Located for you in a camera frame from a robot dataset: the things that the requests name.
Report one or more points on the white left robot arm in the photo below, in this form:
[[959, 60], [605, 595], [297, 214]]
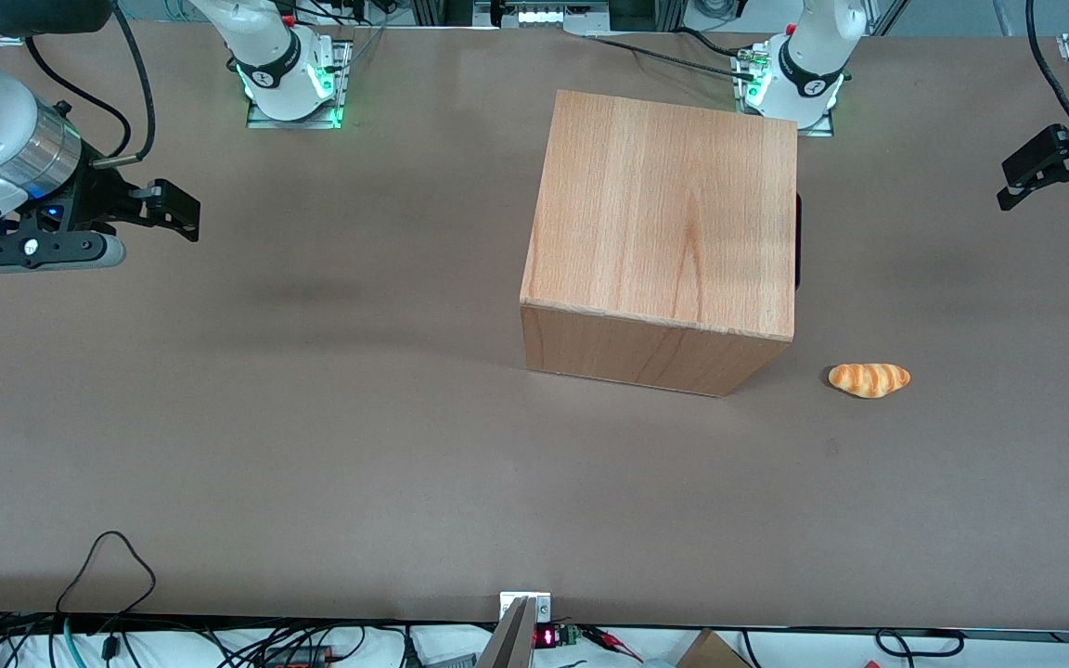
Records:
[[813, 56]]

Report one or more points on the small metal bracket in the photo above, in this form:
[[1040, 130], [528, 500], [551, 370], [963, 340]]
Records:
[[542, 605]]

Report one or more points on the light wooden drawer cabinet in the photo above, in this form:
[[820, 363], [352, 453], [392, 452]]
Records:
[[655, 213]]

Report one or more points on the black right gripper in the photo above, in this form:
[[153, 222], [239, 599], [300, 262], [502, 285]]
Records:
[[92, 201]]

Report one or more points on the slanted aluminium post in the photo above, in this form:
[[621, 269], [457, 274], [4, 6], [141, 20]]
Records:
[[508, 640]]

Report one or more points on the striped toy bread roll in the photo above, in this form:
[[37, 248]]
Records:
[[869, 379]]

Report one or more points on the red LED display module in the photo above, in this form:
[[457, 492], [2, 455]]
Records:
[[555, 636]]

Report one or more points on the brown cardboard piece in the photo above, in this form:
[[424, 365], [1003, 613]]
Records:
[[711, 653]]

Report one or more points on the orange black device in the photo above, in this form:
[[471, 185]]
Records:
[[298, 657]]

